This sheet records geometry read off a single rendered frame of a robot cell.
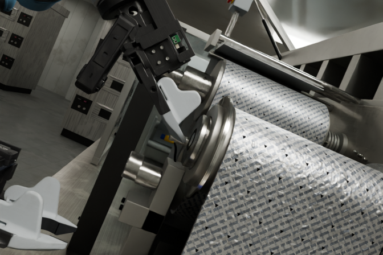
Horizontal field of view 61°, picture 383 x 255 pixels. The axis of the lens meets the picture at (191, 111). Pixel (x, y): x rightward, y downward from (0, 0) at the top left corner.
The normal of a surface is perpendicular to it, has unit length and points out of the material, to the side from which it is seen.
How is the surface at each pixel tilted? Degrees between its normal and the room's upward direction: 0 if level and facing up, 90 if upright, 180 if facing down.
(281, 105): 67
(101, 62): 91
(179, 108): 89
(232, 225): 90
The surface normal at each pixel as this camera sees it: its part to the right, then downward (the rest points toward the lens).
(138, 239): 0.10, 0.06
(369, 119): -0.91, -0.39
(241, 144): 0.24, -0.27
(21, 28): -0.11, -0.03
